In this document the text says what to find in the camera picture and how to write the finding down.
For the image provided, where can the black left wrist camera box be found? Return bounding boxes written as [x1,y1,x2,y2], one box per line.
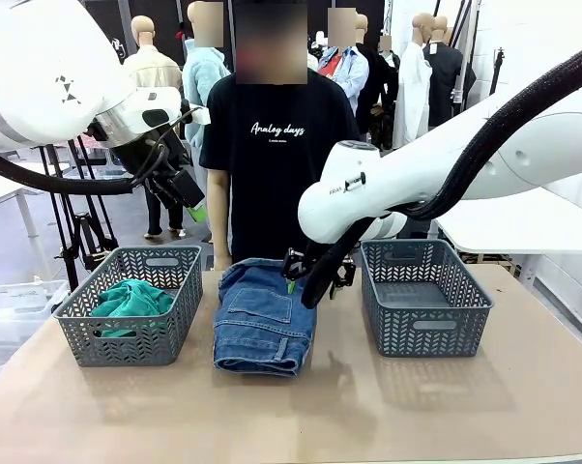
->
[167,168,206,209]

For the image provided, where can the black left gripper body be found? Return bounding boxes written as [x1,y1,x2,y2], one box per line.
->
[109,129,189,194]

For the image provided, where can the black tripod stand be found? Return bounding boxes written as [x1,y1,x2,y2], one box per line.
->
[37,134,121,291]

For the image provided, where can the mannequin in white coat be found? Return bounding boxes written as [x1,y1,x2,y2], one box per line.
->
[392,13,435,151]

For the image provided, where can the mannequin in black clothes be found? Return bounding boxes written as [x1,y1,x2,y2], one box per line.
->
[356,14,401,149]

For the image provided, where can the teal knit top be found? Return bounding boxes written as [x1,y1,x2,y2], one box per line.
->
[90,278,176,339]

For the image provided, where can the white table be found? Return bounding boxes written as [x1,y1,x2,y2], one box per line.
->
[433,186,582,286]
[0,161,73,281]

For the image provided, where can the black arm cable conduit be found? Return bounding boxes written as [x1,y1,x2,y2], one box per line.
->
[301,41,582,310]
[0,144,150,195]

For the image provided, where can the person's right forearm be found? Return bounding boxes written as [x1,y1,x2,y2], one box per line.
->
[207,168,232,260]

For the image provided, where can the mannequin black top white tag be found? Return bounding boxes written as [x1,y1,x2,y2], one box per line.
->
[423,14,477,130]

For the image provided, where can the clear plastic storage box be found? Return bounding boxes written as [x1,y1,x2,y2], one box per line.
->
[0,278,71,342]

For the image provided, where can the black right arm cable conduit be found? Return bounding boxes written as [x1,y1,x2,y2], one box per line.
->
[301,41,582,310]

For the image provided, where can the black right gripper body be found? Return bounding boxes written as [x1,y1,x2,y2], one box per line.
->
[300,239,324,267]

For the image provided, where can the black rack poles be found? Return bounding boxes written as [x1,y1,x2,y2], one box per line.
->
[449,0,481,103]

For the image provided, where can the black light stand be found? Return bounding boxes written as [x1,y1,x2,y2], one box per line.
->
[488,46,508,98]

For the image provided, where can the mannequin in light blue fleece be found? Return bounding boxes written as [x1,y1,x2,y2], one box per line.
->
[182,0,232,243]

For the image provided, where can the mannequin in blue shirt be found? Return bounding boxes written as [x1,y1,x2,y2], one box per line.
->
[317,7,370,117]

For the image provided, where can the dark blue denim shorts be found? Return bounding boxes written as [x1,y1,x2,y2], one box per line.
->
[212,257,319,378]

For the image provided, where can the mannequin in cream shirt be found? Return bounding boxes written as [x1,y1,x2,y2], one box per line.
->
[124,14,189,241]

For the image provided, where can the grey plastic lattice basket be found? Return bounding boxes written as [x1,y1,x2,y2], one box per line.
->
[360,239,494,359]
[52,245,204,367]

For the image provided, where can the person in black T-shirt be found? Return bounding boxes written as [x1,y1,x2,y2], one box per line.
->
[198,2,363,265]

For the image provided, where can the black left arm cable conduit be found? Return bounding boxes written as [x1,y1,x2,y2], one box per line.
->
[0,144,150,195]

